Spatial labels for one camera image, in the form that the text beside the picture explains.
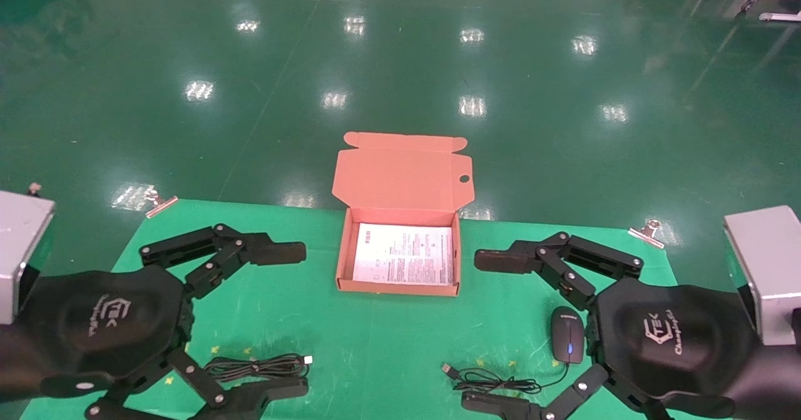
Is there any dark grey cable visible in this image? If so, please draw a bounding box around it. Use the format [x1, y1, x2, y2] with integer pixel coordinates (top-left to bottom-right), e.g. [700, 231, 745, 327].
[441, 306, 586, 397]

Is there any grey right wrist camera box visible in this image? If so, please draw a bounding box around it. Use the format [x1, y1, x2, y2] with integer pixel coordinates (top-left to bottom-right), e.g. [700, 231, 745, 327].
[724, 205, 801, 346]

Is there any white printed leaflet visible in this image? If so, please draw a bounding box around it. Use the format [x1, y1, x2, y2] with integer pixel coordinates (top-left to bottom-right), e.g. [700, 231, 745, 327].
[352, 222, 454, 286]

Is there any green table mat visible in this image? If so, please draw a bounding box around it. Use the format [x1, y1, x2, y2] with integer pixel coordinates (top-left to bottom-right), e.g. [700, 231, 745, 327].
[19, 199, 692, 420]

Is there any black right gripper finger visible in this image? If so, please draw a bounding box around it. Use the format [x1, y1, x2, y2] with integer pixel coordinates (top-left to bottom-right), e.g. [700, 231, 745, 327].
[461, 364, 674, 420]
[474, 231, 644, 312]

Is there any orange cardboard box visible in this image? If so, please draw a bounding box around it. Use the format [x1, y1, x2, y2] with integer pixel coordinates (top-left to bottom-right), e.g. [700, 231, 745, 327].
[332, 131, 476, 297]

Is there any black data cable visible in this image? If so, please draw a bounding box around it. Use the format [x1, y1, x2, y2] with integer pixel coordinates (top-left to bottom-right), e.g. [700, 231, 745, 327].
[203, 353, 314, 384]

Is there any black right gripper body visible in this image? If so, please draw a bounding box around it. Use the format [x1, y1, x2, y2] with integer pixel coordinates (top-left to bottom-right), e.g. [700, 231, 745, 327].
[588, 279, 762, 402]

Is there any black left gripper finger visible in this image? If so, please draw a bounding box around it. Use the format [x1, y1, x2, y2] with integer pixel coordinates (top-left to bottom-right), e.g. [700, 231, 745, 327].
[139, 223, 307, 299]
[84, 347, 310, 420]

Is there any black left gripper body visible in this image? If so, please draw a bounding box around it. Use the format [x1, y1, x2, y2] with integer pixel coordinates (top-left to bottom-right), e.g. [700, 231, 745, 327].
[19, 267, 192, 399]

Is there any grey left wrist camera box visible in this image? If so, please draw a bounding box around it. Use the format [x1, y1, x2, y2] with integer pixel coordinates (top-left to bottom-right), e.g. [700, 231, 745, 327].
[0, 190, 56, 325]

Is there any metal binder clip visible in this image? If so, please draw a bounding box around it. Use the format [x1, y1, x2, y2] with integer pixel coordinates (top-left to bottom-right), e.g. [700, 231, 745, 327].
[145, 188, 179, 218]
[628, 219, 665, 248]

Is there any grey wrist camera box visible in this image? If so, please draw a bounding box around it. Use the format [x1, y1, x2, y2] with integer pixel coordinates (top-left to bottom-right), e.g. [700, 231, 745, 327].
[0, 190, 56, 325]
[724, 205, 801, 346]

